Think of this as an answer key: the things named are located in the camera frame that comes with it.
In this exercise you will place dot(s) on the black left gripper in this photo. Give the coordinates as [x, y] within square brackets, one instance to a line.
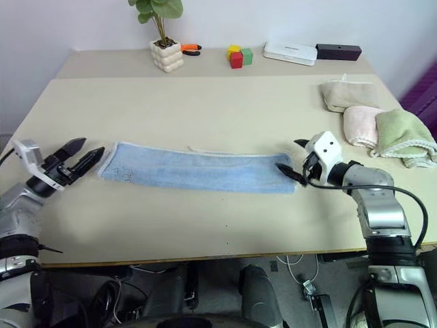
[61, 169]

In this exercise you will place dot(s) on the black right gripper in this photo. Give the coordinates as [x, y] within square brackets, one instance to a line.
[312, 169]

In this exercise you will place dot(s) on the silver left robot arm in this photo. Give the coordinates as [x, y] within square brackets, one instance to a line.
[13, 208]

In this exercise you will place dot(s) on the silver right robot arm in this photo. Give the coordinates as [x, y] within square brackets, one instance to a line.
[379, 205]

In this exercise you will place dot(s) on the folded pink towel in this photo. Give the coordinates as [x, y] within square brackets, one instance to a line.
[360, 124]

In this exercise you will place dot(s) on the folded beige towel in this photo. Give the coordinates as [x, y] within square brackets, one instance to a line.
[351, 94]

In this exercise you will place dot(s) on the light blue towel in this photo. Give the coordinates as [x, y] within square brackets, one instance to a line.
[191, 169]

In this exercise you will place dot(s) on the folded green towel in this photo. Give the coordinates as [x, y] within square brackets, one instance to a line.
[403, 131]

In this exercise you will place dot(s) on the black zip tie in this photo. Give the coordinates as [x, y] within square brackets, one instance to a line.
[51, 250]

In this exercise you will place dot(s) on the flat white box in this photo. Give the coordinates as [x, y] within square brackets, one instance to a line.
[290, 53]

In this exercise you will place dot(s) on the green cube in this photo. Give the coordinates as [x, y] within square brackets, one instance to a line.
[247, 56]

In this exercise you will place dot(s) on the dark rectangular box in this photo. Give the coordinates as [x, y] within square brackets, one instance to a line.
[338, 52]

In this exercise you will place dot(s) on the red cube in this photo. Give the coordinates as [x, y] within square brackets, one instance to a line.
[236, 60]

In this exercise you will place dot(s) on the yellow cube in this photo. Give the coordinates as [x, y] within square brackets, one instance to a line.
[233, 48]

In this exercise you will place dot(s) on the white bubble plant pot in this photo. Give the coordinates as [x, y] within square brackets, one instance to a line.
[167, 56]

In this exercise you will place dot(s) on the small metal clamp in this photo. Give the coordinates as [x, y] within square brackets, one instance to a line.
[309, 289]

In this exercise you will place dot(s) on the dark rounded robot leg shape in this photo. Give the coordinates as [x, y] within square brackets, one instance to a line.
[106, 300]
[259, 294]

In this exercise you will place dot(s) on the purple ribbed object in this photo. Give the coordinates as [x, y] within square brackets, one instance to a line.
[421, 92]

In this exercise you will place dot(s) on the green leafy plant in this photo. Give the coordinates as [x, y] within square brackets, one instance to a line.
[155, 8]

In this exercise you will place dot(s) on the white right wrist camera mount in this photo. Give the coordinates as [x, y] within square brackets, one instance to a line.
[326, 145]

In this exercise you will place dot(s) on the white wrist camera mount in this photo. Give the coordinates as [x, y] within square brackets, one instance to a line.
[326, 145]
[31, 153]

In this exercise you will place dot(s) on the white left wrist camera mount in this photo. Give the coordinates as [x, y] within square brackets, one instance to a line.
[31, 153]

